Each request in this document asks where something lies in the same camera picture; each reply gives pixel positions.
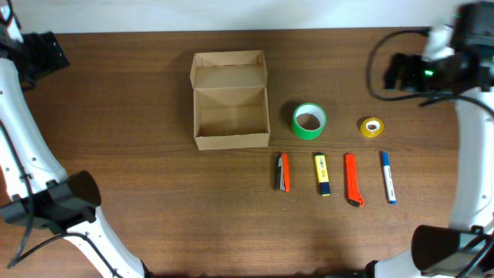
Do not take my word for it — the yellow tape roll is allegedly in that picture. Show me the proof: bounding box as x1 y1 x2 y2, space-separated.
360 117 384 138

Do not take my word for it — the green tape roll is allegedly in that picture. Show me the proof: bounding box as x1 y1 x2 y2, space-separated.
292 103 327 141

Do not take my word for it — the blue white marker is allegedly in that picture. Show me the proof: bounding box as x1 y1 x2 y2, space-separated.
381 151 397 205

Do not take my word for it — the red utility knife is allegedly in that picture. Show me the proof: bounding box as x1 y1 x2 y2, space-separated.
344 153 364 208

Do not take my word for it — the brown cardboard box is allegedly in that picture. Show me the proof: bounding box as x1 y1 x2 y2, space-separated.
190 50 270 151

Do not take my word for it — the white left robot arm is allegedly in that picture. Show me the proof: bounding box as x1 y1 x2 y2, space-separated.
1 1 153 277

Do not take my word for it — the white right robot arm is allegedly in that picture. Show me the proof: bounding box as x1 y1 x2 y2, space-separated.
359 1 493 277

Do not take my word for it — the yellow highlighter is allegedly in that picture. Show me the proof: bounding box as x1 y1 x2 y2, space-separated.
314 152 331 196

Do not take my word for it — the red stapler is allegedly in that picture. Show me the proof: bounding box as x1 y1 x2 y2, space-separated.
274 153 291 192

